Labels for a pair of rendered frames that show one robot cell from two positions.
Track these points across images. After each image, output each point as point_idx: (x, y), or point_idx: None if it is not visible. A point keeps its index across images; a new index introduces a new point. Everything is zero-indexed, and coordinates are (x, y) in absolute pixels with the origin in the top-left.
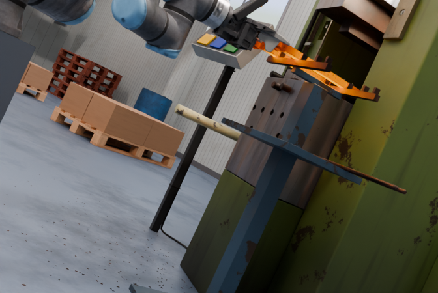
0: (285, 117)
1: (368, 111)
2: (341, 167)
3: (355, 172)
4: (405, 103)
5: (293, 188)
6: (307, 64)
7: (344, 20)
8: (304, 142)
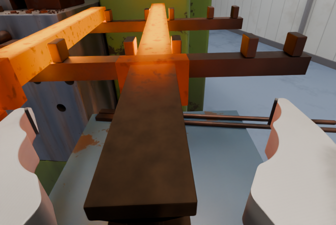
0: (49, 82)
1: (134, 7)
2: (237, 127)
3: (268, 128)
4: None
5: None
6: (225, 71)
7: None
8: (95, 88)
